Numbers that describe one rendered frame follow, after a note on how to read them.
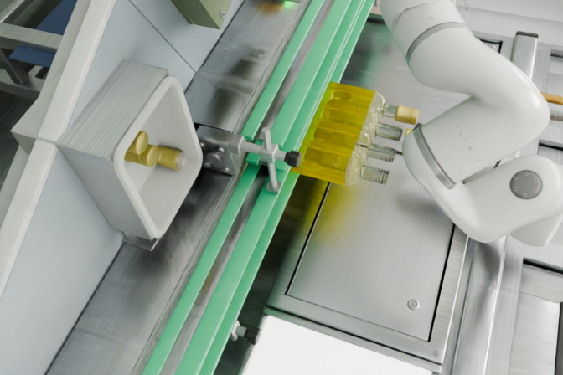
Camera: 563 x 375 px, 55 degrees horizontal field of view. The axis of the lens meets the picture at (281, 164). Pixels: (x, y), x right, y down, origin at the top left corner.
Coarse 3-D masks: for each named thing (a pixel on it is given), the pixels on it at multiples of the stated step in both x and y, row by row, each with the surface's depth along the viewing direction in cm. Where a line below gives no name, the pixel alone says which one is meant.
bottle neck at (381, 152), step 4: (372, 144) 108; (372, 148) 107; (376, 148) 107; (380, 148) 107; (384, 148) 107; (388, 148) 107; (392, 148) 107; (372, 152) 107; (376, 152) 107; (380, 152) 107; (384, 152) 107; (388, 152) 106; (392, 152) 106; (372, 156) 108; (376, 156) 107; (380, 156) 107; (384, 156) 107; (388, 156) 106; (392, 156) 106; (384, 160) 108; (388, 160) 107; (392, 160) 106
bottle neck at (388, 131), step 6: (384, 126) 110; (390, 126) 110; (396, 126) 110; (378, 132) 111; (384, 132) 110; (390, 132) 110; (396, 132) 109; (402, 132) 111; (390, 138) 110; (396, 138) 110
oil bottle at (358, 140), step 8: (312, 120) 111; (320, 120) 111; (312, 128) 110; (320, 128) 110; (328, 128) 109; (336, 128) 109; (344, 128) 109; (352, 128) 109; (312, 136) 108; (320, 136) 108; (328, 136) 108; (336, 136) 108; (344, 136) 108; (352, 136) 108; (360, 136) 107; (368, 136) 108; (336, 144) 107; (344, 144) 107; (352, 144) 106; (360, 144) 106; (368, 144) 107; (360, 152) 106; (368, 152) 107
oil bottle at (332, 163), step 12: (312, 144) 107; (324, 144) 107; (312, 156) 105; (324, 156) 105; (336, 156) 105; (348, 156) 105; (360, 156) 105; (300, 168) 108; (312, 168) 106; (324, 168) 104; (336, 168) 103; (348, 168) 103; (360, 168) 104; (324, 180) 108; (336, 180) 106; (348, 180) 105
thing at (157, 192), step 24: (168, 96) 82; (144, 120) 73; (168, 120) 87; (120, 144) 70; (168, 144) 92; (192, 144) 90; (120, 168) 70; (144, 168) 90; (168, 168) 94; (192, 168) 94; (144, 192) 91; (168, 192) 91; (144, 216) 80; (168, 216) 88
